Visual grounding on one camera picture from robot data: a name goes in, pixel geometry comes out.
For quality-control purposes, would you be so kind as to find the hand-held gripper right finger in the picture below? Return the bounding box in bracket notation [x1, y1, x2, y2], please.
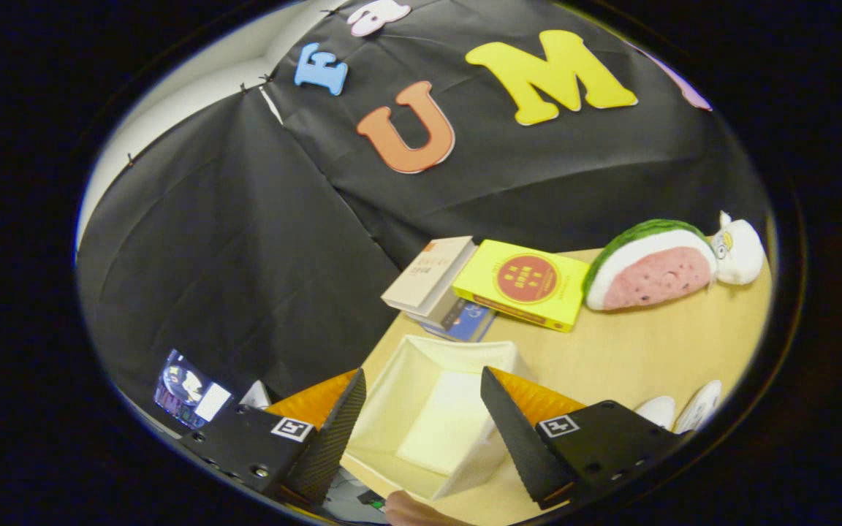
[480, 366, 687, 511]

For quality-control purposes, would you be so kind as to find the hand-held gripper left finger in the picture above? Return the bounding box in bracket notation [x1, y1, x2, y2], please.
[178, 367, 368, 506]

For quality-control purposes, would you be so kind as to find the beige fabric storage box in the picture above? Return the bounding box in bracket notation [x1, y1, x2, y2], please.
[341, 335, 531, 503]

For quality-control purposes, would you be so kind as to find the white canvas shoe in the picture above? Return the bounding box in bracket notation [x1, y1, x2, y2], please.
[634, 395, 676, 430]
[673, 380, 723, 434]

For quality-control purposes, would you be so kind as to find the blue book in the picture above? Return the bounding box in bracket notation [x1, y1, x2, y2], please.
[406, 296, 498, 343]

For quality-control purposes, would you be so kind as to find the yellow book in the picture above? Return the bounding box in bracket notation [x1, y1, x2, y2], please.
[452, 240, 591, 333]

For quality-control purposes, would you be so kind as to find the colourful printed sheet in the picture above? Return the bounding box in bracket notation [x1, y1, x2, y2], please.
[153, 348, 233, 430]

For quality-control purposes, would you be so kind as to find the beige book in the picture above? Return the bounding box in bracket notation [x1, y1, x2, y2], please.
[381, 235, 479, 319]

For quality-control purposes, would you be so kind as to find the watermelon slice plush toy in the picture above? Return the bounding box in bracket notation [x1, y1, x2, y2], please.
[583, 219, 718, 312]

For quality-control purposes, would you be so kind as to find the white plush toy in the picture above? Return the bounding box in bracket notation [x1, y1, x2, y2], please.
[710, 211, 766, 286]

